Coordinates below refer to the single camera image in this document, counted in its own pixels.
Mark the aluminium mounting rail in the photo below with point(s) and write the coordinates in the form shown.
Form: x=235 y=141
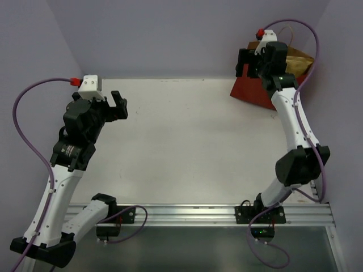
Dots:
x=193 y=215

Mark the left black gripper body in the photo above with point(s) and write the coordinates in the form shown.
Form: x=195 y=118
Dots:
x=107 y=109

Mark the right black controller box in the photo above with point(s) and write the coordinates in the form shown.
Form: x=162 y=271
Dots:
x=263 y=234

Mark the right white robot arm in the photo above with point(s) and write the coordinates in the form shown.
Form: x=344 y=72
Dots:
x=305 y=158

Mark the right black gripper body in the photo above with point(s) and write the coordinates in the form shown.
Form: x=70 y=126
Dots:
x=263 y=68

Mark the left black controller box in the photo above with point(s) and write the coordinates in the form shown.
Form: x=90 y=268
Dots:
x=105 y=232

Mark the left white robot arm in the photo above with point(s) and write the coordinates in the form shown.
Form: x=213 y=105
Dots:
x=49 y=238

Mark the left black base bracket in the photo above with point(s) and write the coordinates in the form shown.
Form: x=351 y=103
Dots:
x=120 y=214

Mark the right black base bracket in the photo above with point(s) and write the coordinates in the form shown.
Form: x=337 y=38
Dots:
x=246 y=212

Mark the black controller box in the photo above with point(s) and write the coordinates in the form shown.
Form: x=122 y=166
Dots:
x=105 y=232
x=263 y=234

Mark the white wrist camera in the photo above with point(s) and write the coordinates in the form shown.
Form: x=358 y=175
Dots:
x=264 y=36
x=91 y=88

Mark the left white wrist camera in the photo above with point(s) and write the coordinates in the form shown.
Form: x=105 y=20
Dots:
x=91 y=88

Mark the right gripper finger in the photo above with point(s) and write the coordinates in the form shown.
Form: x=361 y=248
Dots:
x=243 y=58
x=252 y=71

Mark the black base bracket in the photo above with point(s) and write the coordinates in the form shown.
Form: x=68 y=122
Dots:
x=246 y=212
x=120 y=214

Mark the red brown paper bag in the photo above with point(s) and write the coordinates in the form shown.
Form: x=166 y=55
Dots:
x=260 y=92

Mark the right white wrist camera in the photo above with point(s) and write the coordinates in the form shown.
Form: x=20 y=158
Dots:
x=264 y=36

